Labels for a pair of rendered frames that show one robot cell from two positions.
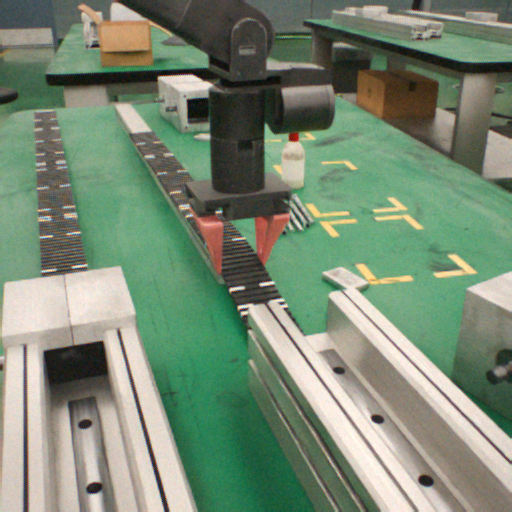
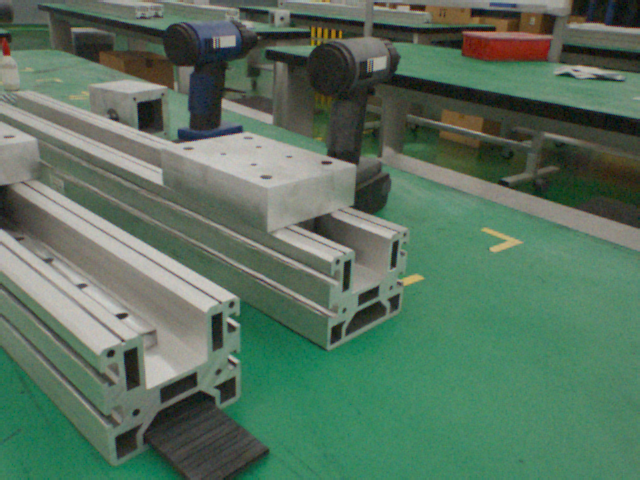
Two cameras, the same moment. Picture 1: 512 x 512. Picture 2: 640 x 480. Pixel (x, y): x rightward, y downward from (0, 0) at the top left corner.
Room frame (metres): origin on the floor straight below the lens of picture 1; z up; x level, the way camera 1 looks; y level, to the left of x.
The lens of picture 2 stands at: (-0.69, -0.05, 1.06)
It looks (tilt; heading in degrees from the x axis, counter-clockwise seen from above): 23 degrees down; 333
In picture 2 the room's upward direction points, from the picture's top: 3 degrees clockwise
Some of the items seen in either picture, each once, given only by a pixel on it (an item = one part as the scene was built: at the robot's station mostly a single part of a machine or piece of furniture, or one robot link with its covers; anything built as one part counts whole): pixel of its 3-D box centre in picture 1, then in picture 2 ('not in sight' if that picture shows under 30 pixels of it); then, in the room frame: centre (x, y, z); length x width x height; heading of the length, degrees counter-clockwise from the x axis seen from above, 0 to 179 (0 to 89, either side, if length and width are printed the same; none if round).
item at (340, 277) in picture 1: (344, 280); not in sight; (0.63, -0.10, 0.78); 0.05 x 0.03 x 0.01; 32
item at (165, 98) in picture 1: (176, 98); not in sight; (1.53, 0.20, 0.83); 0.11 x 0.10 x 0.10; 110
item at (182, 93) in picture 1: (189, 107); not in sight; (1.42, 0.16, 0.83); 0.11 x 0.10 x 0.10; 108
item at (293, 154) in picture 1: (293, 152); (8, 64); (0.99, -0.06, 0.84); 0.04 x 0.04 x 0.12
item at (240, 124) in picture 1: (242, 110); not in sight; (0.63, 0.02, 0.98); 0.07 x 0.06 x 0.07; 110
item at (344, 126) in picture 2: not in sight; (361, 126); (-0.02, -0.45, 0.89); 0.20 x 0.08 x 0.22; 123
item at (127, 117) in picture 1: (158, 160); not in sight; (1.09, 0.18, 0.79); 0.96 x 0.04 x 0.03; 19
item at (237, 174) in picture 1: (237, 168); not in sight; (0.62, 0.02, 0.92); 0.10 x 0.07 x 0.07; 109
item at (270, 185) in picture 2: not in sight; (256, 189); (-0.16, -0.25, 0.87); 0.16 x 0.11 x 0.07; 19
